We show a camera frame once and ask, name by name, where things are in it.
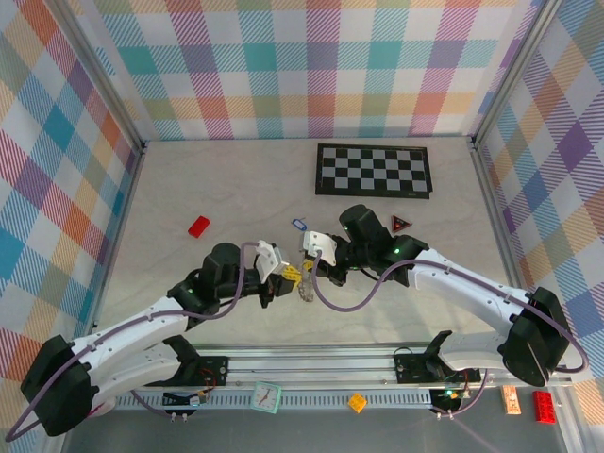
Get mint green alarm clock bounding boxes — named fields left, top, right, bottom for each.
left=250, top=380, right=283, bottom=415

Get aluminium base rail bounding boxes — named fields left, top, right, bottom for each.
left=188, top=346, right=572, bottom=391

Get black white chessboard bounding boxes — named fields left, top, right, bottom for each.
left=314, top=143, right=434, bottom=201

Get small red toy brick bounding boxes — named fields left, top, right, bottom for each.
left=187, top=215, right=211, bottom=239

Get aluminium frame post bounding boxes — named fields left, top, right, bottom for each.
left=469, top=0, right=562, bottom=150
left=55, top=0, right=147, bottom=155

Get thin purple cable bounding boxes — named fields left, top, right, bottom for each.
left=129, top=389, right=190, bottom=421
left=436, top=370, right=501, bottom=453

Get grey slotted cable duct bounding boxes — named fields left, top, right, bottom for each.
left=115, top=390, right=435, bottom=411

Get small wired connector module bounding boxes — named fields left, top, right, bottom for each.
left=162, top=389, right=209, bottom=408
left=428, top=387, right=462, bottom=412

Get metal keyring bunch with keys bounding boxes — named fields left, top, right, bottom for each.
left=295, top=272, right=316, bottom=303

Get large red toy brick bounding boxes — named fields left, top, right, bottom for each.
left=532, top=390, right=558, bottom=423

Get aluminium frame side bar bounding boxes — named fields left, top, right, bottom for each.
left=469, top=136, right=584, bottom=453
left=84, top=141, right=148, bottom=339

